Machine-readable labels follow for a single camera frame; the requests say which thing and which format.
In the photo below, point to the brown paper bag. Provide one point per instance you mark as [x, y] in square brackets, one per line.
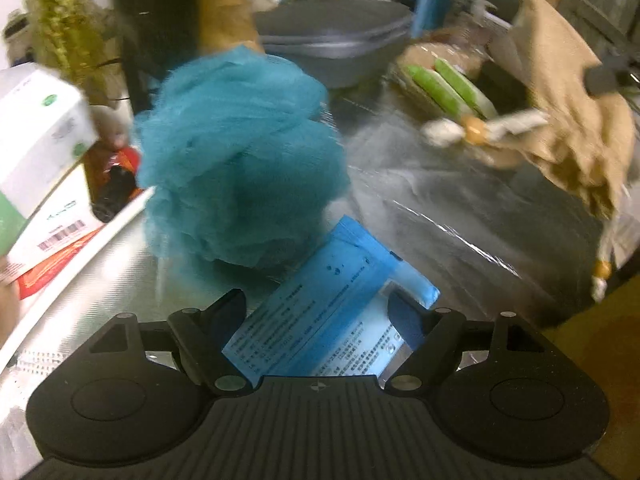
[575, 110]

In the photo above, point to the grey hard-shell case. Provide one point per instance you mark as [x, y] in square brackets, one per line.
[335, 45]

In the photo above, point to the red and white tube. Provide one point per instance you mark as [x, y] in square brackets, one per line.
[55, 265]

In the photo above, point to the green and white box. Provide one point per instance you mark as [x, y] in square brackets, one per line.
[35, 145]

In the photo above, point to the blue wipes packet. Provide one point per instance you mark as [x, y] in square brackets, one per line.
[335, 310]

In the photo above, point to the small dark bottle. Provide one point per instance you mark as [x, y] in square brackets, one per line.
[112, 185]

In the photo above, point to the teal mesh bath loofah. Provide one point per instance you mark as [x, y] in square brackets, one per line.
[235, 160]

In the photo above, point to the white tube with orange band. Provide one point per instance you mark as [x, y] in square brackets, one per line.
[485, 127]

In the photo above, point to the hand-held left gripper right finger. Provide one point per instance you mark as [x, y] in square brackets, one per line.
[406, 316]

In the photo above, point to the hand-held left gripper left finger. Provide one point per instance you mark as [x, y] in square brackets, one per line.
[225, 310]

